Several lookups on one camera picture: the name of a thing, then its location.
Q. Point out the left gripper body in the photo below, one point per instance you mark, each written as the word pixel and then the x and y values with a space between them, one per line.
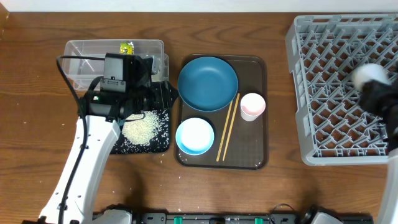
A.
pixel 143 97

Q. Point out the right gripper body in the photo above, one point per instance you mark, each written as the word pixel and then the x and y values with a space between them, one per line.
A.
pixel 382 101

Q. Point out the yellow green snack wrapper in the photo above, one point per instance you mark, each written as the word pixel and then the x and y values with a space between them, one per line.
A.
pixel 127 48

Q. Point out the green white cup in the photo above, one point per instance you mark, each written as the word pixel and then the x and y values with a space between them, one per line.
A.
pixel 369 72

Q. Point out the dark blue plate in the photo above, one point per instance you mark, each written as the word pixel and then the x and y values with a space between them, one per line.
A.
pixel 207 84

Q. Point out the light blue rice bowl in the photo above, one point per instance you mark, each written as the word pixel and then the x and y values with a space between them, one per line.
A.
pixel 194 136

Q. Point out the pink white cup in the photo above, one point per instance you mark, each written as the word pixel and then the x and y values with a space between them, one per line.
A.
pixel 252 105

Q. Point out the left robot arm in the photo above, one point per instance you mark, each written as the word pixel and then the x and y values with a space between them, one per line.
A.
pixel 97 130

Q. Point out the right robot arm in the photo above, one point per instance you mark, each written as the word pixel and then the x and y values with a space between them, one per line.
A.
pixel 388 210

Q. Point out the clear plastic waste bin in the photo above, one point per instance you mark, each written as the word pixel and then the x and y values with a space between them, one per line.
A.
pixel 82 71

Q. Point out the grey dishwasher rack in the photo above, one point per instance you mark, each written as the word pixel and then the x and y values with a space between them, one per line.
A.
pixel 322 52

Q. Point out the pile of white rice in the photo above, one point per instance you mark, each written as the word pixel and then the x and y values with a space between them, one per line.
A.
pixel 151 127

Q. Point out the black rectangular tray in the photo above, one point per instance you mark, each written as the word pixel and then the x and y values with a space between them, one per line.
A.
pixel 120 147

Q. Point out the brown serving tray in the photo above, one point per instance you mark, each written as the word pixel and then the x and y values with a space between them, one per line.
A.
pixel 249 143

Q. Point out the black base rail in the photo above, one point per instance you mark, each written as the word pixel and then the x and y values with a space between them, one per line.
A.
pixel 281 214

